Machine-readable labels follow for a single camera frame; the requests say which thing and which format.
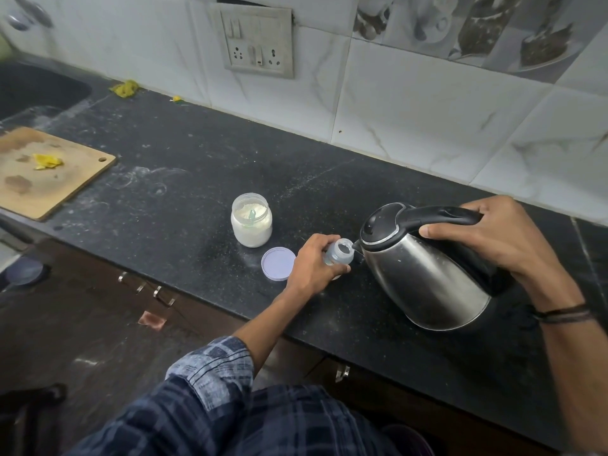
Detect grey wall switch socket plate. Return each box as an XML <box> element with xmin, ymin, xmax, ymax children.
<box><xmin>208</xmin><ymin>3</ymin><xmax>295</xmax><ymax>80</ymax></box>

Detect person's left forearm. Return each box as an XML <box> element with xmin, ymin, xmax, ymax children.
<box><xmin>232</xmin><ymin>289</ymin><xmax>310</xmax><ymax>376</ymax></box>

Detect clear baby bottle teal print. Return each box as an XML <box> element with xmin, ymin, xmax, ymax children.
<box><xmin>322</xmin><ymin>237</ymin><xmax>355</xmax><ymax>281</ymax></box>

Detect person's right hand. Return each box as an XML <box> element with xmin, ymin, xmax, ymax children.
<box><xmin>419</xmin><ymin>195</ymin><xmax>585</xmax><ymax>312</ymax></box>

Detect black kitchen sink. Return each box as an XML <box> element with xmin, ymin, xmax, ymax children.
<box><xmin>0</xmin><ymin>61</ymin><xmax>94</xmax><ymax>122</ymax></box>

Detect person's right forearm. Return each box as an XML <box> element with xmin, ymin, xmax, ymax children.
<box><xmin>534</xmin><ymin>303</ymin><xmax>608</xmax><ymax>454</ymax></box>

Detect metal wall tap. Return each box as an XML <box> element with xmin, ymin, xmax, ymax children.
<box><xmin>4</xmin><ymin>0</ymin><xmax>54</xmax><ymax>32</ymax></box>

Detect clear blue round lid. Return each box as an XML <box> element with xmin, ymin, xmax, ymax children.
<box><xmin>4</xmin><ymin>257</ymin><xmax>46</xmax><ymax>286</ymax></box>

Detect person's left hand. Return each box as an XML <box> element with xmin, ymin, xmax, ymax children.
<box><xmin>284</xmin><ymin>233</ymin><xmax>352</xmax><ymax>300</ymax></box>

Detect lavender round jar lid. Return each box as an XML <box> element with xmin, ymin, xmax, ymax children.
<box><xmin>261</xmin><ymin>247</ymin><xmax>296</xmax><ymax>282</ymax></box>

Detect steel black electric kettle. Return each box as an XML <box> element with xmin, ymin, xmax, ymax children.
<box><xmin>352</xmin><ymin>201</ymin><xmax>516</xmax><ymax>332</ymax></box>

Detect purple waste bin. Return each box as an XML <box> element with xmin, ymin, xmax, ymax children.
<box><xmin>379</xmin><ymin>424</ymin><xmax>436</xmax><ymax>456</ymax></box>

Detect glass jar of white powder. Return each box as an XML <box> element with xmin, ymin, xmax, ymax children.
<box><xmin>231</xmin><ymin>192</ymin><xmax>274</xmax><ymax>248</ymax></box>

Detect crumpled yellow cloth scrap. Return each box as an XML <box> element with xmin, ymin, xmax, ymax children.
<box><xmin>109</xmin><ymin>80</ymin><xmax>140</xmax><ymax>98</ymax></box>

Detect black wrist bands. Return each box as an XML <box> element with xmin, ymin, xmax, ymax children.
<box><xmin>531</xmin><ymin>303</ymin><xmax>595</xmax><ymax>325</ymax></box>

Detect wooden cutting board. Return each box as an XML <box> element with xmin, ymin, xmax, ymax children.
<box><xmin>0</xmin><ymin>127</ymin><xmax>117</xmax><ymax>222</ymax></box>

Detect blue plaid shirt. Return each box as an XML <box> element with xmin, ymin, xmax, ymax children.
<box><xmin>64</xmin><ymin>335</ymin><xmax>255</xmax><ymax>456</ymax></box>

